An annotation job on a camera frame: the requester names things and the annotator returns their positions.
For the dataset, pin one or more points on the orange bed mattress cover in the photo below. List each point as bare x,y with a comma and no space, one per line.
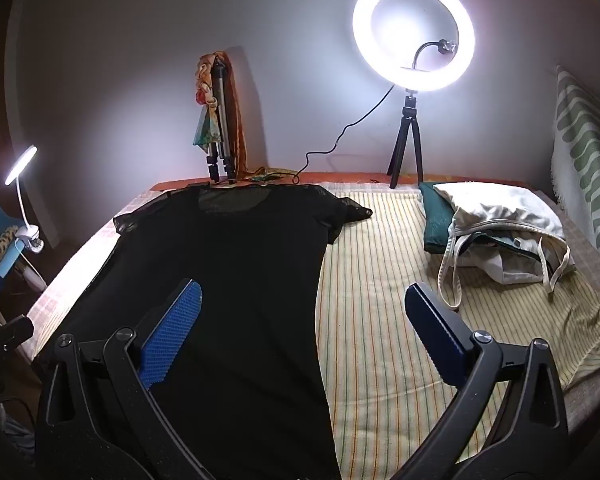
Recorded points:
337,177

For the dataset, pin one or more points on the black gooseneck phone holder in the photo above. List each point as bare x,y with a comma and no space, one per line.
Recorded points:
431,55

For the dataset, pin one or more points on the green white patterned pillow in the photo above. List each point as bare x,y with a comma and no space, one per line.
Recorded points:
576,154

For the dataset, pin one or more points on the white ring light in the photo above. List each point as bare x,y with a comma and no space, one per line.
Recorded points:
387,33

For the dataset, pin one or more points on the black mesh t-shirt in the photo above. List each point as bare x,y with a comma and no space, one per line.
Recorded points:
245,391

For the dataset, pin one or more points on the dark green folded cloth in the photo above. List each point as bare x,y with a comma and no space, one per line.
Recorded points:
438,216

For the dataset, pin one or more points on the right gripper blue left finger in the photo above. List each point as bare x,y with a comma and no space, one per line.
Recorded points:
139,358

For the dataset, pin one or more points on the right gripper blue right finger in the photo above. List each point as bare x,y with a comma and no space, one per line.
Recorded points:
466,360

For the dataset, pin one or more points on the white tote bag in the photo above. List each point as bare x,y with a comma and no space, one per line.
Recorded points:
483,205

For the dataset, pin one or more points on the silver folded tripod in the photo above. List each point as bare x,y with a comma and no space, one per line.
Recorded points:
220,149

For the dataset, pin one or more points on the white clip desk lamp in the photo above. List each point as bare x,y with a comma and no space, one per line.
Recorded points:
29,233

